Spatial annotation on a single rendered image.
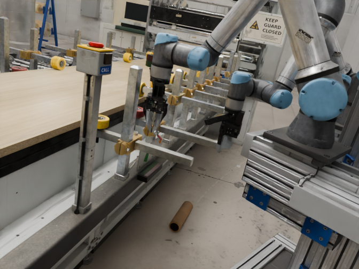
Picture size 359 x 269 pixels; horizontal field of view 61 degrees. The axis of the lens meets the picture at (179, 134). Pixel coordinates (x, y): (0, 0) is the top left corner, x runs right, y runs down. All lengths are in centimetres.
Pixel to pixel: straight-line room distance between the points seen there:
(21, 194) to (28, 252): 27
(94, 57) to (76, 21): 1120
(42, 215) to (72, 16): 1116
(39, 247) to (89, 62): 51
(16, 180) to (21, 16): 430
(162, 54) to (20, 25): 432
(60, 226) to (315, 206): 74
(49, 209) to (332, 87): 99
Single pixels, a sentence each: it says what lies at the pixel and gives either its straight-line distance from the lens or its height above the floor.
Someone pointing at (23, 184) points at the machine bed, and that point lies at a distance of 113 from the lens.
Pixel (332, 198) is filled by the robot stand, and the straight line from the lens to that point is 96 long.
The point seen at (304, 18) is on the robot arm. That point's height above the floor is 139.
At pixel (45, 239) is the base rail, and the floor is 70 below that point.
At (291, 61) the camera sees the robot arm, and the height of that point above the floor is 127.
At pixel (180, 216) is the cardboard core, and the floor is 8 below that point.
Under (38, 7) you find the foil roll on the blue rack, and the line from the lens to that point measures 844.
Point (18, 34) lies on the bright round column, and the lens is 528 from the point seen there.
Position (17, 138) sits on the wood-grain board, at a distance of 106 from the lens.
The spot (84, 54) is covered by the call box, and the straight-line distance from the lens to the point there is 86.
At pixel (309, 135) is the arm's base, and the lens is 104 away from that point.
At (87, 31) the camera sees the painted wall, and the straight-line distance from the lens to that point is 1181.
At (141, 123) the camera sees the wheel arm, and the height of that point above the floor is 85.
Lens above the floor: 132
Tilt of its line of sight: 20 degrees down
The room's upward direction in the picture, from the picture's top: 11 degrees clockwise
